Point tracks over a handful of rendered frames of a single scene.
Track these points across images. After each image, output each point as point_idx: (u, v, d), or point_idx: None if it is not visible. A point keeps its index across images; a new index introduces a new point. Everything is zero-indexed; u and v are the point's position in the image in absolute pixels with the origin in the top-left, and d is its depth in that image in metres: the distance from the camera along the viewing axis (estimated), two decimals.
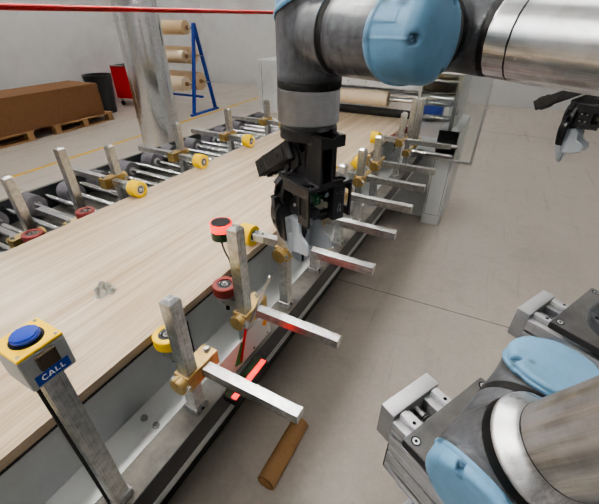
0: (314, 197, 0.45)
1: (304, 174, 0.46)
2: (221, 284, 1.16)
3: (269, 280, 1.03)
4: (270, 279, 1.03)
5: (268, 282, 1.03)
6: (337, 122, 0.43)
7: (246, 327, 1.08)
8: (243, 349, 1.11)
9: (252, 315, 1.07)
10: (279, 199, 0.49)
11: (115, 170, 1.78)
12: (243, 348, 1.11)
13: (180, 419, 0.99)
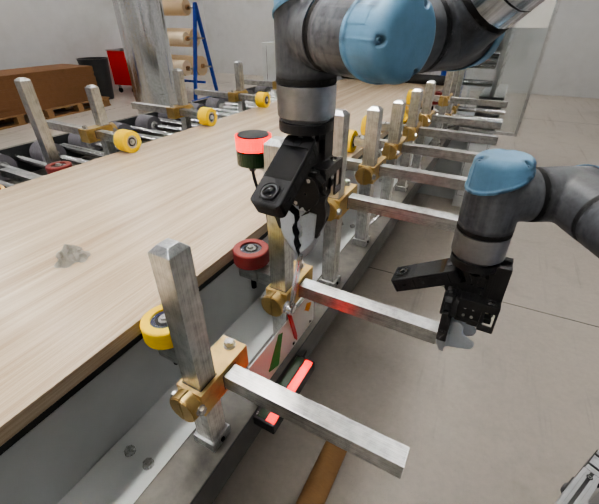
0: None
1: (318, 159, 0.51)
2: (246, 249, 0.78)
3: (301, 262, 0.57)
4: (301, 260, 0.57)
5: (300, 264, 0.57)
6: None
7: (288, 314, 0.70)
8: (294, 328, 0.77)
9: (291, 301, 0.67)
10: (322, 196, 0.50)
11: (101, 119, 1.40)
12: (294, 327, 0.77)
13: (187, 458, 0.61)
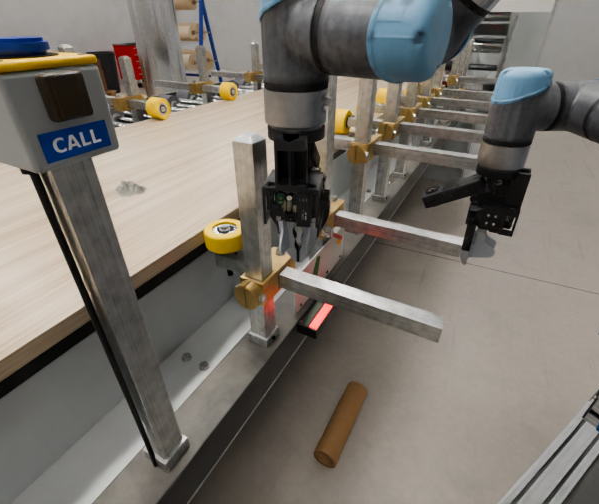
0: (276, 196, 0.45)
1: (284, 173, 0.46)
2: None
3: (324, 224, 0.63)
4: (324, 224, 0.62)
5: (324, 225, 0.63)
6: (311, 127, 0.41)
7: (327, 237, 0.79)
8: (337, 235, 0.87)
9: (327, 233, 0.75)
10: (273, 192, 0.51)
11: (132, 89, 1.49)
12: (337, 234, 0.87)
13: (243, 352, 0.69)
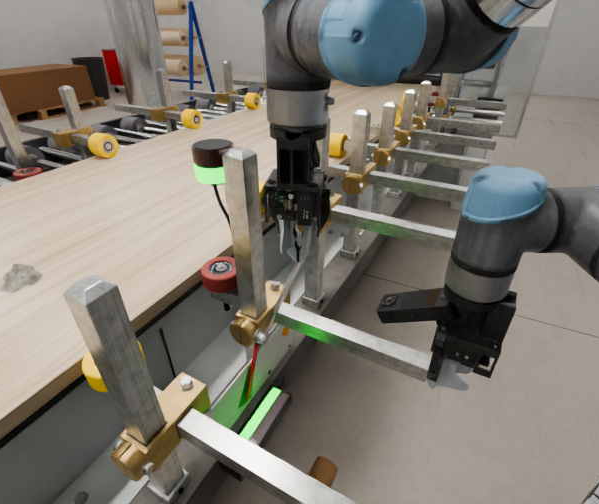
0: (278, 194, 0.45)
1: (285, 172, 0.47)
2: (216, 269, 0.70)
3: None
4: None
5: None
6: (313, 126, 0.41)
7: (258, 340, 0.62)
8: (252, 378, 0.65)
9: (270, 320, 0.61)
10: (274, 191, 0.51)
11: (76, 122, 1.32)
12: (252, 376, 0.66)
13: None
